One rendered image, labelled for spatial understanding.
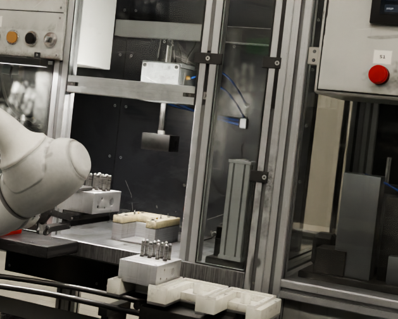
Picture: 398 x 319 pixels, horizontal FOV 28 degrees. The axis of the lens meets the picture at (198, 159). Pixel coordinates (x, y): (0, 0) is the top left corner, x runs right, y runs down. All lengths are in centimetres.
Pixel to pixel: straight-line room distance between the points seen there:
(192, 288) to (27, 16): 85
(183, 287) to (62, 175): 51
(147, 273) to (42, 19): 77
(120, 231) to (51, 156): 73
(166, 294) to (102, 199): 28
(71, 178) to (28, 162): 8
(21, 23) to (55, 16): 11
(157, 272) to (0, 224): 40
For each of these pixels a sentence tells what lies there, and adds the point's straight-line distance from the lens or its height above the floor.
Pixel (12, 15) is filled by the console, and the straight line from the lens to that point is 221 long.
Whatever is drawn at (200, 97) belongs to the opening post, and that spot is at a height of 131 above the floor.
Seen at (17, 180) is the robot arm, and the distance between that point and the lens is 147.
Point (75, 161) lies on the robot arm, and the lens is 144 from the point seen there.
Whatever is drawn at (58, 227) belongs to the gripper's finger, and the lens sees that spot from 178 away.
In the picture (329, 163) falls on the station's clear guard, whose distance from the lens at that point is 183.
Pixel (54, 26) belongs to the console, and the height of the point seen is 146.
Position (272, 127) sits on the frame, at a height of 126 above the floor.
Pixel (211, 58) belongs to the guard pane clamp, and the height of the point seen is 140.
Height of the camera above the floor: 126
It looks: 3 degrees down
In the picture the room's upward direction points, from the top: 6 degrees clockwise
